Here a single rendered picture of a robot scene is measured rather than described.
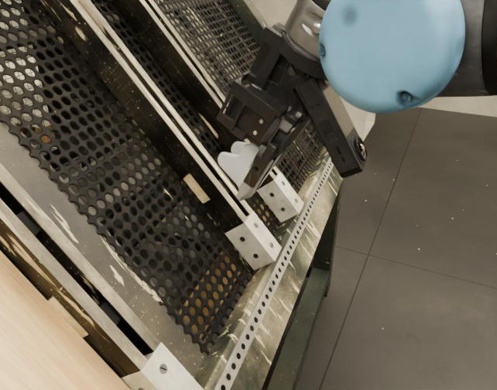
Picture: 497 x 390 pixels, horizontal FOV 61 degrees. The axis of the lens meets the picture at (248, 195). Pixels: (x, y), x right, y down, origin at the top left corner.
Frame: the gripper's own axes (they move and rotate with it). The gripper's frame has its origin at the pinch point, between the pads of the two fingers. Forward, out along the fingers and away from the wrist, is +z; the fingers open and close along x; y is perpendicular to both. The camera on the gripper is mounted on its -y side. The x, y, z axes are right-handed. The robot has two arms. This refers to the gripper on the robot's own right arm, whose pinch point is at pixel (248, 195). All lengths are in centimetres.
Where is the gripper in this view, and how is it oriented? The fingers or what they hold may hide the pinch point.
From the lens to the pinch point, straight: 54.2
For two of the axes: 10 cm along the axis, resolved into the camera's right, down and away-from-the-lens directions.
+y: -8.0, -5.9, 1.0
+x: -4.3, 4.5, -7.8
